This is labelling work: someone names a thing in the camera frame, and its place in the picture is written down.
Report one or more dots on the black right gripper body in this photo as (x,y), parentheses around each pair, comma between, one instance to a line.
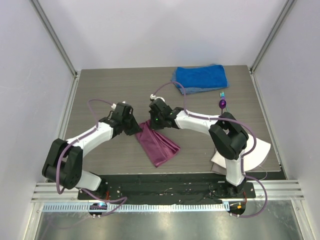
(155,122)

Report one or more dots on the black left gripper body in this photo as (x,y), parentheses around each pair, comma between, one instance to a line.
(123,122)

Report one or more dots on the magenta satin napkin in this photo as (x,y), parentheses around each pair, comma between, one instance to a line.
(157,146)

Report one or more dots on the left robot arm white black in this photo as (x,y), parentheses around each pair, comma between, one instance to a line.
(64,162)

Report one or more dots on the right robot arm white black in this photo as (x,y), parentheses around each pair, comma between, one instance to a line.
(228,136)

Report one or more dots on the blue striped cloth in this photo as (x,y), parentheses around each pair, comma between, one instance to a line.
(197,89)

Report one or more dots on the iridescent purple spoon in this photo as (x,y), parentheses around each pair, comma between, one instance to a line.
(222,105)

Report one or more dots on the iridescent fork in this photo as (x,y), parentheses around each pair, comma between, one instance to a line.
(222,96)

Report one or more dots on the blue terry towel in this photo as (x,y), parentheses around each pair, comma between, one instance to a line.
(201,76)

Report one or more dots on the white folded cloth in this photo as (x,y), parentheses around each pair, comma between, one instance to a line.
(250,161)

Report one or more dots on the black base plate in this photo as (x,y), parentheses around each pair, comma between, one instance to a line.
(174,188)

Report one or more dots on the white slotted cable duct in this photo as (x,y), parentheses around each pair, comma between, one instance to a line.
(95,207)

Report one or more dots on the aluminium frame post left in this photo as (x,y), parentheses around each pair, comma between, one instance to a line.
(53,35)

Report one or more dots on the aluminium frame post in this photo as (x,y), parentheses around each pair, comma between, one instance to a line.
(285,11)
(53,35)

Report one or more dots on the aluminium front rail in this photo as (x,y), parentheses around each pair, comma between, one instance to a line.
(276,190)

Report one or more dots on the aluminium frame post right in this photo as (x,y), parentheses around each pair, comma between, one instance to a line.
(285,11)

